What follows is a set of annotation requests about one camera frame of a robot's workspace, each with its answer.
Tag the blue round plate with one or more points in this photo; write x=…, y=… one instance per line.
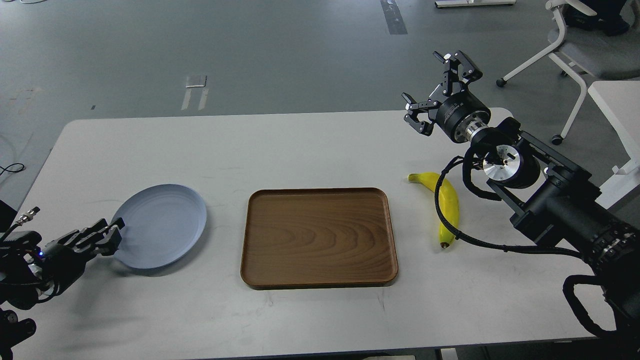
x=162, y=224

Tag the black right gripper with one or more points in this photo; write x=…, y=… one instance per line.
x=456, y=112

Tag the white grey office chair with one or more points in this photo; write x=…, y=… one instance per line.
x=581, y=52

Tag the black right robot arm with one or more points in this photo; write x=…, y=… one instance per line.
x=553, y=200

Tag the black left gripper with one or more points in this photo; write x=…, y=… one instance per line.
x=61, y=263

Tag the brown wooden tray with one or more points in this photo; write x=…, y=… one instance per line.
x=318, y=238

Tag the white side table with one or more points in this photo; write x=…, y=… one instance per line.
x=619, y=101

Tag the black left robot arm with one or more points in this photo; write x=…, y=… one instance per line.
x=33, y=275

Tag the yellow banana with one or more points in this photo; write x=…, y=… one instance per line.
x=448, y=203

